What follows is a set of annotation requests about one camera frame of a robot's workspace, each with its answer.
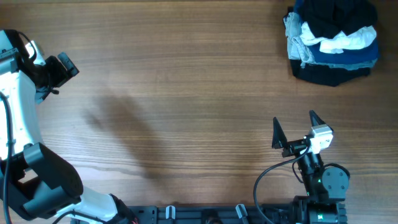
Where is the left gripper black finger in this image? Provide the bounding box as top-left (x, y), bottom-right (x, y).
top-left (46, 56), bottom-right (70, 87)
top-left (58, 52), bottom-right (80, 77)

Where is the black t-shirt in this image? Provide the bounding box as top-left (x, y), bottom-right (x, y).
top-left (297, 0), bottom-right (378, 39)

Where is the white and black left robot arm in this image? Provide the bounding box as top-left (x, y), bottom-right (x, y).
top-left (1, 29), bottom-right (139, 223)

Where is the white crumpled garment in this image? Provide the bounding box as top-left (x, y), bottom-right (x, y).
top-left (300, 22), bottom-right (377, 54)

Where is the blue folded garment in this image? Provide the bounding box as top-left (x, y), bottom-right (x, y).
top-left (294, 0), bottom-right (381, 66)

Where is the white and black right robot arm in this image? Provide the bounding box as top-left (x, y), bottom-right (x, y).
top-left (272, 110), bottom-right (350, 223)

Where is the grey crumpled garment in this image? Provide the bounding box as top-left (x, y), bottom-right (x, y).
top-left (283, 12), bottom-right (315, 67)

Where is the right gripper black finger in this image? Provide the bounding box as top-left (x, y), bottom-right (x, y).
top-left (272, 117), bottom-right (287, 149)
top-left (309, 110), bottom-right (333, 131)

